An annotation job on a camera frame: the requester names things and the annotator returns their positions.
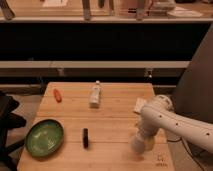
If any green bowl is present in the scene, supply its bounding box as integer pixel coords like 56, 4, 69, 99
25, 119, 64, 158

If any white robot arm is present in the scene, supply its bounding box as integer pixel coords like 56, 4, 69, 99
131, 95, 213, 154

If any black eraser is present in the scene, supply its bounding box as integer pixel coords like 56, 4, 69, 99
83, 128, 89, 148

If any black office chair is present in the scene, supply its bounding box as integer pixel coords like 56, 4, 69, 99
0, 91, 27, 171

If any orange carrot toy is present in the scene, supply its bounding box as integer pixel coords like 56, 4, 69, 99
53, 89, 62, 103

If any white tube bottle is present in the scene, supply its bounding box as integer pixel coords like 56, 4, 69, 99
89, 81, 101, 108

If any black cable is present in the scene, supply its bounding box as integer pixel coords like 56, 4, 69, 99
166, 136, 204, 171

